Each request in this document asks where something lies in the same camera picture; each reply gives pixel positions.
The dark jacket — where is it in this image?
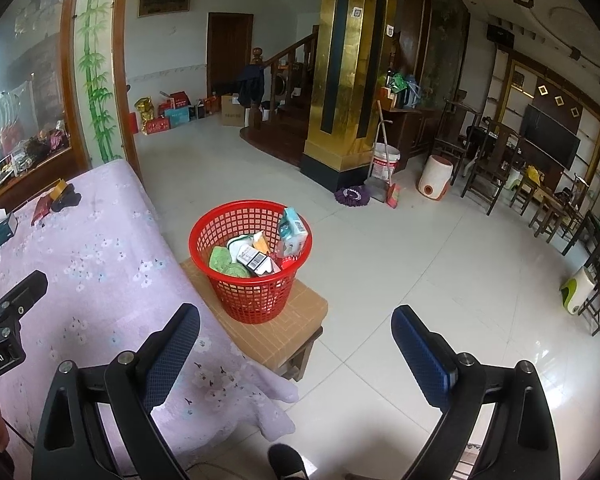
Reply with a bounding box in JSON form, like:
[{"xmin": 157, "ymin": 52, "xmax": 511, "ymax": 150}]
[{"xmin": 237, "ymin": 64, "xmax": 267, "ymax": 108}]

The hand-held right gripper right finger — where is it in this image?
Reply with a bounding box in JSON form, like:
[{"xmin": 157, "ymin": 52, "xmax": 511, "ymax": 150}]
[{"xmin": 391, "ymin": 304, "xmax": 563, "ymax": 480}]

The dark green tissue box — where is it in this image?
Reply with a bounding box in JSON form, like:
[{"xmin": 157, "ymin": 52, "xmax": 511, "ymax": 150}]
[{"xmin": 0, "ymin": 208, "xmax": 17, "ymax": 251}]

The wooden stool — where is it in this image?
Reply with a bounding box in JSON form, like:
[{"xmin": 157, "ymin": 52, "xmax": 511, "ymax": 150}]
[{"xmin": 180, "ymin": 257, "xmax": 329, "ymax": 383}]

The green white appliance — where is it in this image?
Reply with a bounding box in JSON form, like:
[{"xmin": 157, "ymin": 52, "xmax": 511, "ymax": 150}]
[{"xmin": 560, "ymin": 266, "xmax": 597, "ymax": 316}]

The dark wooden chair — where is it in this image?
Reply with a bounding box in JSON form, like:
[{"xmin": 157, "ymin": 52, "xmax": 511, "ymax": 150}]
[
  {"xmin": 461, "ymin": 121, "xmax": 523, "ymax": 217},
  {"xmin": 432, "ymin": 100, "xmax": 483, "ymax": 183}
]

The wooden counter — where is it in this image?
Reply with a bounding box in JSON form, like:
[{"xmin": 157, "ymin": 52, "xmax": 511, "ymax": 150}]
[{"xmin": 0, "ymin": 146, "xmax": 90, "ymax": 211}]

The wooden staircase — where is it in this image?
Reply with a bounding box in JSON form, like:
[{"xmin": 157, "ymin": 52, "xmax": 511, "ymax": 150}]
[{"xmin": 239, "ymin": 30, "xmax": 321, "ymax": 166}]

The dark wooden cabinet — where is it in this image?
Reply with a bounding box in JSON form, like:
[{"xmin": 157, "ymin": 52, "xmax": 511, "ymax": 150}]
[{"xmin": 380, "ymin": 105, "xmax": 436, "ymax": 171}]

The gold and black pillar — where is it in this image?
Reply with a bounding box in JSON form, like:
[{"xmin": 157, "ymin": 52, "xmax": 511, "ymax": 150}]
[{"xmin": 300, "ymin": 0, "xmax": 401, "ymax": 192}]

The red plastic basket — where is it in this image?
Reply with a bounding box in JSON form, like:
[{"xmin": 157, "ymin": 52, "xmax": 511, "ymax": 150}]
[{"xmin": 189, "ymin": 200, "xmax": 314, "ymax": 323}]

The black pouch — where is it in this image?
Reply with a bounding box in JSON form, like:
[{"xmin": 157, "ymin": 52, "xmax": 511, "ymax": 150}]
[{"xmin": 50, "ymin": 184, "xmax": 82, "ymax": 212}]

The red packet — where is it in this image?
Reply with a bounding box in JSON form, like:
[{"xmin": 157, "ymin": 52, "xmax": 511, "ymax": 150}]
[{"xmin": 31, "ymin": 195, "xmax": 56, "ymax": 227}]

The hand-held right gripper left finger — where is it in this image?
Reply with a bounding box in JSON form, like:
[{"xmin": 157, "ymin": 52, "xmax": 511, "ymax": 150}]
[{"xmin": 30, "ymin": 302, "xmax": 202, "ymax": 480}]

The teal tissue pack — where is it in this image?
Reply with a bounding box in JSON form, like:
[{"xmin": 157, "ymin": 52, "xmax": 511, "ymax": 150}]
[{"xmin": 275, "ymin": 206, "xmax": 311, "ymax": 261}]

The grey long-handled dustpan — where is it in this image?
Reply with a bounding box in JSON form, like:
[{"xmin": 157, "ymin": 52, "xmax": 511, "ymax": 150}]
[{"xmin": 364, "ymin": 100, "xmax": 395, "ymax": 204}]

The framed painting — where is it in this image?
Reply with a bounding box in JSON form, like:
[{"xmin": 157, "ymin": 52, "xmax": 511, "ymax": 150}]
[{"xmin": 137, "ymin": 0, "xmax": 191, "ymax": 18}]

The cardboard box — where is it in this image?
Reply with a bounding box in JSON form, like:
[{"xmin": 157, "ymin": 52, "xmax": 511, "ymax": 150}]
[{"xmin": 221, "ymin": 94, "xmax": 247, "ymax": 127}]

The black television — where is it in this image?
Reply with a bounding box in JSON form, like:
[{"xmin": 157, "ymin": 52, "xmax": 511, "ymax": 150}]
[{"xmin": 520, "ymin": 104, "xmax": 582, "ymax": 170}]

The brown wooden door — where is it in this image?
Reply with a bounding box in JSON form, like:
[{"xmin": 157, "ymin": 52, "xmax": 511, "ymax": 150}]
[{"xmin": 206, "ymin": 12, "xmax": 254, "ymax": 106}]

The person's black shoe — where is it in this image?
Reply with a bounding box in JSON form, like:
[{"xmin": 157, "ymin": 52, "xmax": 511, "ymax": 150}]
[{"xmin": 267, "ymin": 444, "xmax": 309, "ymax": 480}]

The green bamboo wall decal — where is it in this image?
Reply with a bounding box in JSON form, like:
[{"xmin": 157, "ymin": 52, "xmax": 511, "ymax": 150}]
[{"xmin": 75, "ymin": 0, "xmax": 123, "ymax": 166}]

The green towel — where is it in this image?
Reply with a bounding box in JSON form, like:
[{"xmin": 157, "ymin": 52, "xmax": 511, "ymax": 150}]
[{"xmin": 209, "ymin": 246, "xmax": 251, "ymax": 278}]

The purple mop head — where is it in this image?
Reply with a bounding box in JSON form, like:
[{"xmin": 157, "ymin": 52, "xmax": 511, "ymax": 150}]
[{"xmin": 335, "ymin": 185, "xmax": 368, "ymax": 208}]

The white bucket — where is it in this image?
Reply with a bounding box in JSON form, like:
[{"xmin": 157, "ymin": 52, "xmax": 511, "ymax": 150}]
[{"xmin": 367, "ymin": 142, "xmax": 402, "ymax": 183}]

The white orange plastic stool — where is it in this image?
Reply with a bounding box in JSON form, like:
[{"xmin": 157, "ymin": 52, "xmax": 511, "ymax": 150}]
[{"xmin": 416, "ymin": 155, "xmax": 453, "ymax": 202}]

